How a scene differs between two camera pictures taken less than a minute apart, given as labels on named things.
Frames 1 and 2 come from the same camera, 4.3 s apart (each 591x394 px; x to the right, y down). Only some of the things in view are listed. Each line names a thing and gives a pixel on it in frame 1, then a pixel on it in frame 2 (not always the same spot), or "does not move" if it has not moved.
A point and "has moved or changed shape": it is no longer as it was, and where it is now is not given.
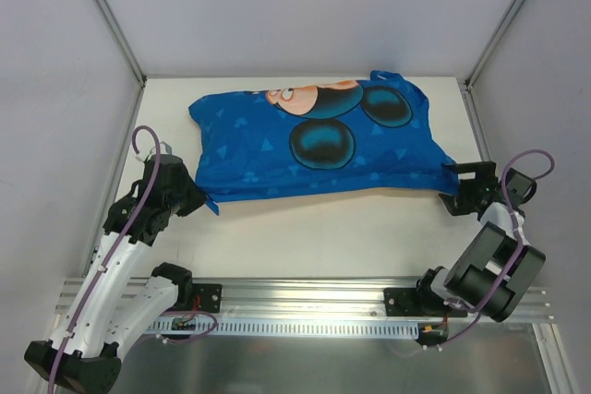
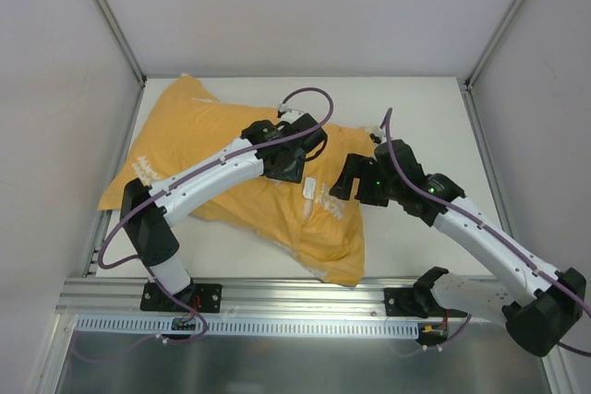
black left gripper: x=187 y=197 -> x=286 y=166
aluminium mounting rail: x=306 y=298 does not move
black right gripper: x=468 y=186 -> x=358 y=179
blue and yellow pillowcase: x=373 y=133 has moved or changed shape
